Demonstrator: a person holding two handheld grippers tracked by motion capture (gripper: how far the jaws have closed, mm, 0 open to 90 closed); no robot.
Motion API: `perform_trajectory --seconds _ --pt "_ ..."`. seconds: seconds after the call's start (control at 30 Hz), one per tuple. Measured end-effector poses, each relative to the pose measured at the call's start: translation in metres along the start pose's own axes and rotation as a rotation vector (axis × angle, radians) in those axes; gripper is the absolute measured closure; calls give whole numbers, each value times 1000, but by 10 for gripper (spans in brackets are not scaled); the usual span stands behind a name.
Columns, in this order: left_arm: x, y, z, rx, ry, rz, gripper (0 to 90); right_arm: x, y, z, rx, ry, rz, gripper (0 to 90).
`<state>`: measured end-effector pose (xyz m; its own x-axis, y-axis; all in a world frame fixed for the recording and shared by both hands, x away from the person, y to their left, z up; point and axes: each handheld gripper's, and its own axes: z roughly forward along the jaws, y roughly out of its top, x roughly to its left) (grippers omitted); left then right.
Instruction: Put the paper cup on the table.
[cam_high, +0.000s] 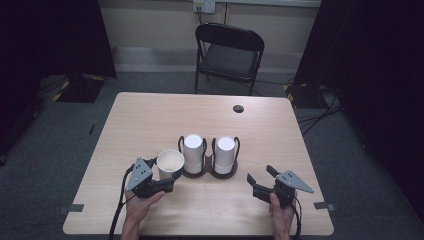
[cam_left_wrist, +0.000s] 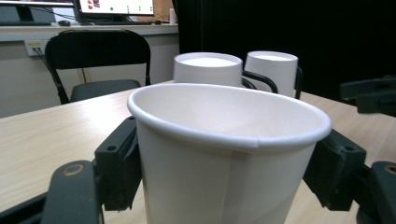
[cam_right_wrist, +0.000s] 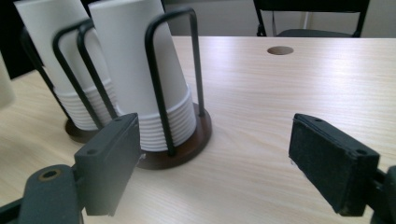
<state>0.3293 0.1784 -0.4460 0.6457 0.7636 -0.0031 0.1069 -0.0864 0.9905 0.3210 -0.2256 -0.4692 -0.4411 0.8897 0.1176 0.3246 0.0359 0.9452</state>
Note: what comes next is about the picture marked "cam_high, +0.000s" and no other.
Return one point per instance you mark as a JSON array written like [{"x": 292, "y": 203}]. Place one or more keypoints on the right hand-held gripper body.
[{"x": 286, "y": 186}]

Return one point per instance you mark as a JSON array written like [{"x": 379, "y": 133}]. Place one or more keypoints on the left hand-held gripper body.
[{"x": 140, "y": 176}]

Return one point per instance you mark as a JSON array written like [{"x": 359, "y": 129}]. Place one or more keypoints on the single white paper cup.
[{"x": 170, "y": 161}]

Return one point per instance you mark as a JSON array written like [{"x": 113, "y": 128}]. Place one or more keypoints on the person's right hand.
[{"x": 281, "y": 213}]

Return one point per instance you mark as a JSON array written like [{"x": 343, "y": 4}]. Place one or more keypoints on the person's left hand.
[{"x": 141, "y": 205}]

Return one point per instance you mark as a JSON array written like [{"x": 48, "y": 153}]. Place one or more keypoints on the grey tape strip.
[
  {"x": 324, "y": 206},
  {"x": 70, "y": 208}
]

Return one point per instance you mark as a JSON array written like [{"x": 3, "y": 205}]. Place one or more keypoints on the small dark floor object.
[{"x": 91, "y": 129}]

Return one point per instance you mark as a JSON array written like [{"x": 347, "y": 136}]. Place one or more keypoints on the black stand base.
[
  {"x": 303, "y": 96},
  {"x": 80, "y": 88}
]

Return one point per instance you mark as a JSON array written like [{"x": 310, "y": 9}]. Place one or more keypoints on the black folding chair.
[{"x": 228, "y": 60}]

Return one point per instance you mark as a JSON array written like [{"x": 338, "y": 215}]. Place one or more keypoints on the dark curtain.
[
  {"x": 373, "y": 83},
  {"x": 50, "y": 40}
]

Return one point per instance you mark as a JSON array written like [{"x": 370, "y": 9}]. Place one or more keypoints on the white wall outlet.
[{"x": 204, "y": 6}]

